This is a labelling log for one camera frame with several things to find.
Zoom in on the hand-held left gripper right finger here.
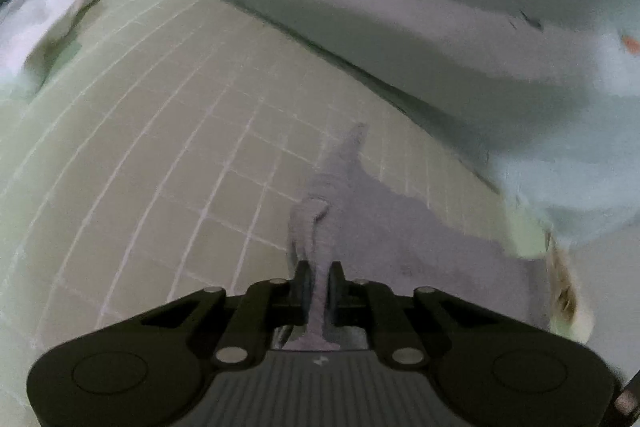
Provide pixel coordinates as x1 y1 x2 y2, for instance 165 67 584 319
330 261 501 368

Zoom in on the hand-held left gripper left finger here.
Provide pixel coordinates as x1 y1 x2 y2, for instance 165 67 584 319
140 261 312 368

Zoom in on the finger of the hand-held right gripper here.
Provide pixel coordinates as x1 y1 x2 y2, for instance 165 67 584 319
605 369 640 427

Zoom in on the grey hoodie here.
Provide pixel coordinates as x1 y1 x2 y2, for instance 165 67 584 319
280 122 551 353

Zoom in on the beige cloth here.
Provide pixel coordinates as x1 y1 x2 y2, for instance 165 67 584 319
544 231 597 344

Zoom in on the green checkered mat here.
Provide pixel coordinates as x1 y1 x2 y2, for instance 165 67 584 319
0 0 551 353

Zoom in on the light blue printed bedsheet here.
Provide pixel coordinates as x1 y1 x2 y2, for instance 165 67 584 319
115 0 640 253

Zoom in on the white shirt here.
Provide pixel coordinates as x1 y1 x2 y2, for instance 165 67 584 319
0 0 110 84

